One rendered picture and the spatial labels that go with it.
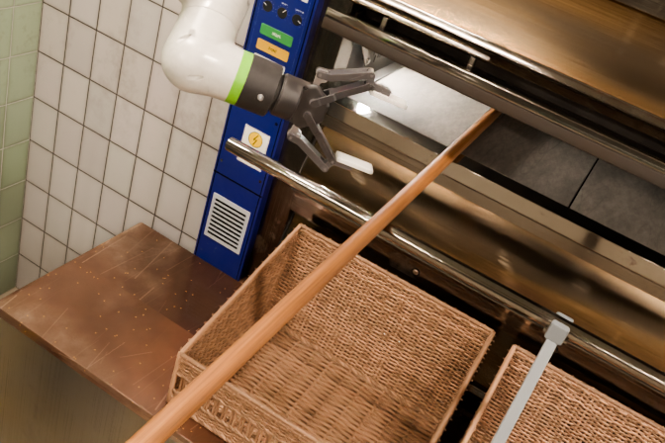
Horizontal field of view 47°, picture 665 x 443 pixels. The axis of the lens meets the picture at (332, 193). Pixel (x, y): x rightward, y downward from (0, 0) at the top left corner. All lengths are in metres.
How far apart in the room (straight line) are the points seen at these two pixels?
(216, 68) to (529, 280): 0.90
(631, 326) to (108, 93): 1.48
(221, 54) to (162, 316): 0.90
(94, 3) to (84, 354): 0.93
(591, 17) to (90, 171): 1.49
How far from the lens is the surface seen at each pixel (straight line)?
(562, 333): 1.39
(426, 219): 1.82
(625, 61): 1.60
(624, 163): 1.49
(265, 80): 1.26
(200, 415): 1.74
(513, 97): 1.50
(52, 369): 1.93
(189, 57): 1.25
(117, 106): 2.24
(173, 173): 2.17
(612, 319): 1.80
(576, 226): 1.72
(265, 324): 1.07
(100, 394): 1.85
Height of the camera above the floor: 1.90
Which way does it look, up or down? 30 degrees down
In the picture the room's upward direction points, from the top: 19 degrees clockwise
